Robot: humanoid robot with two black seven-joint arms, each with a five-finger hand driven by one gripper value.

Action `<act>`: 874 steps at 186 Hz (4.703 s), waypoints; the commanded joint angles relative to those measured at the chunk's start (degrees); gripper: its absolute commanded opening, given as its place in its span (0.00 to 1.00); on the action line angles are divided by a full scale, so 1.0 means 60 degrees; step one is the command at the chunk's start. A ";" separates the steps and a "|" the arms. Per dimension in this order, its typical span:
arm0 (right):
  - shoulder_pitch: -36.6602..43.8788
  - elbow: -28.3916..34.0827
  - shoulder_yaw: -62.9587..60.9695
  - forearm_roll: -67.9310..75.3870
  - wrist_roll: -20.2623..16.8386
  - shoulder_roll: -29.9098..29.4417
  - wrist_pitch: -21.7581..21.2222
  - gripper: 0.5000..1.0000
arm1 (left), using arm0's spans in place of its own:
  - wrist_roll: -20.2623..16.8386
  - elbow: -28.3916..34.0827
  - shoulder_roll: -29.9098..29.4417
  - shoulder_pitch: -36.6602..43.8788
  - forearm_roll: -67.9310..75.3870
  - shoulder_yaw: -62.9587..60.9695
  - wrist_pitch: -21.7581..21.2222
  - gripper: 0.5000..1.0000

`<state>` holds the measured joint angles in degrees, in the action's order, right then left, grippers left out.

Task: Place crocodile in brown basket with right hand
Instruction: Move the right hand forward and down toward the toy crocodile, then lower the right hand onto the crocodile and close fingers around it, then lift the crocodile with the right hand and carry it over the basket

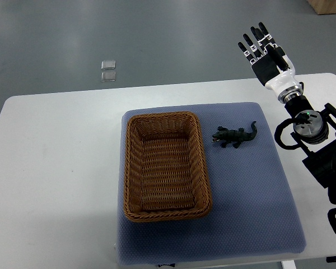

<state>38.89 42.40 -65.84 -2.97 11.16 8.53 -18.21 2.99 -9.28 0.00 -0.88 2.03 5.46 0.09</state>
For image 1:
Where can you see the upper clear floor tile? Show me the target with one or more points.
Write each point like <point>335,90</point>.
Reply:
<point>108,64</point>

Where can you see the white table leg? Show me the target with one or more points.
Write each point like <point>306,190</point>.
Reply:
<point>290,264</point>

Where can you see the dark toy crocodile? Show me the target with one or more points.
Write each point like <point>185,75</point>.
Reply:
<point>237,137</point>

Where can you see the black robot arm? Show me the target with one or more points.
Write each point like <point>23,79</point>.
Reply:
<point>312,131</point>

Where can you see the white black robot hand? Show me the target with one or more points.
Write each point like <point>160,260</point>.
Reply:
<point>274,69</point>

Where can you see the brown wicker basket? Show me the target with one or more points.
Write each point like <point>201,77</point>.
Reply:
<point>165,170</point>

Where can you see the blue grey cushion mat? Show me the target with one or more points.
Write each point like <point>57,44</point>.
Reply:
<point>253,210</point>

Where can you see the wooden box corner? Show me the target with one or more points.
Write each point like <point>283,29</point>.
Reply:
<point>323,7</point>

